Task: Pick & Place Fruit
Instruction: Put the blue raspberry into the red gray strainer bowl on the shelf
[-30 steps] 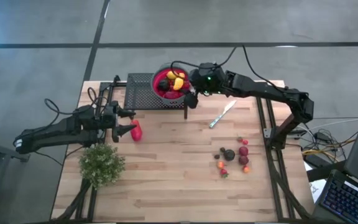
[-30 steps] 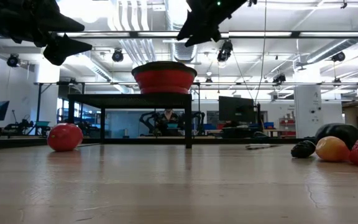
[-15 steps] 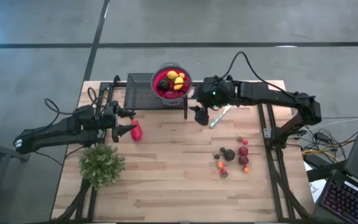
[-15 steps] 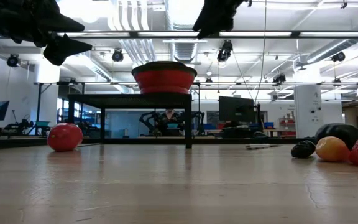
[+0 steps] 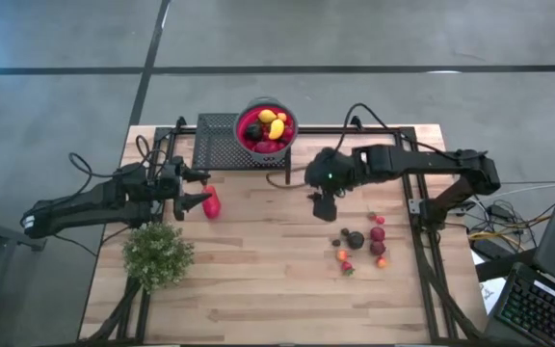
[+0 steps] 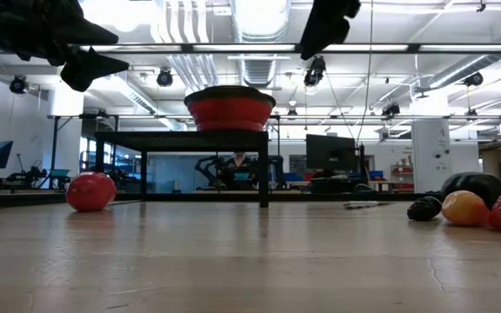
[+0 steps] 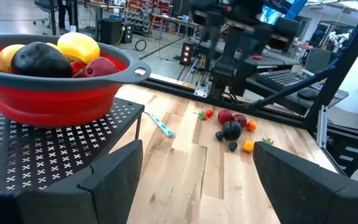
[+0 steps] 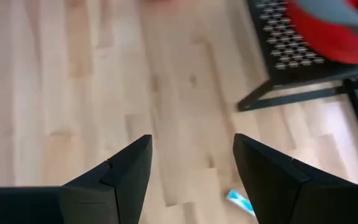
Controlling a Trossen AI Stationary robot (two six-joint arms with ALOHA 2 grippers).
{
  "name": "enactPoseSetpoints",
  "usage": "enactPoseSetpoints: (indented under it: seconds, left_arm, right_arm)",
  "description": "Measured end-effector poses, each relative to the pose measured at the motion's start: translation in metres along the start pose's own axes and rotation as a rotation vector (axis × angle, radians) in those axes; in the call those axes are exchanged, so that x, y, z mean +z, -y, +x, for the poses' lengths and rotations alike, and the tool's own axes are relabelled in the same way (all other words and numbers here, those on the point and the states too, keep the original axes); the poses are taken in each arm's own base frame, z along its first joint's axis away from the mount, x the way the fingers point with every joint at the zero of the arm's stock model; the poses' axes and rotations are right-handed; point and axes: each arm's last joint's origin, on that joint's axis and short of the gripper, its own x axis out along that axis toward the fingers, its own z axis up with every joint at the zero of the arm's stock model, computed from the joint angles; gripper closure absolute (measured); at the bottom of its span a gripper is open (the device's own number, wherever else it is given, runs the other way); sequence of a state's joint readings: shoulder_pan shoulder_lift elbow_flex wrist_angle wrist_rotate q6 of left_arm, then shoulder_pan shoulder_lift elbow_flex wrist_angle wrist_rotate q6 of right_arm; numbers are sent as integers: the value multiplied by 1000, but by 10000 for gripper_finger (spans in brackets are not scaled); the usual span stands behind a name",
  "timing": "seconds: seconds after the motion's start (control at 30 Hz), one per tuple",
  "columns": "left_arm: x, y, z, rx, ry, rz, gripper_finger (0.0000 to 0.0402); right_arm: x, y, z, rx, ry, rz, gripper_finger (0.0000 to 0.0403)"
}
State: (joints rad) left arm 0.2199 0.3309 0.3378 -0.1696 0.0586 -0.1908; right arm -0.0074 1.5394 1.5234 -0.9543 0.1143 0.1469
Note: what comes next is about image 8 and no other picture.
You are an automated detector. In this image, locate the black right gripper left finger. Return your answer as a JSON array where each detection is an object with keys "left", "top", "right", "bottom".
[{"left": 60, "top": 134, "right": 153, "bottom": 224}]

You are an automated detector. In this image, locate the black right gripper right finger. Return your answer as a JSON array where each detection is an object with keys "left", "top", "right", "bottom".
[{"left": 232, "top": 133, "right": 356, "bottom": 224}]

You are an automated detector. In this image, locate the red grey collapsible colander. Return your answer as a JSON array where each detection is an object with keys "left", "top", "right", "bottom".
[{"left": 286, "top": 0, "right": 358, "bottom": 65}]

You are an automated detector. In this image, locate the black mesh shelf riser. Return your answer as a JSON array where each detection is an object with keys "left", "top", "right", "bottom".
[{"left": 236, "top": 0, "right": 358, "bottom": 113}]

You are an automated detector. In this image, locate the knife with teal-patterned handle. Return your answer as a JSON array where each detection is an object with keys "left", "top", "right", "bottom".
[{"left": 226, "top": 189, "right": 257, "bottom": 218}]

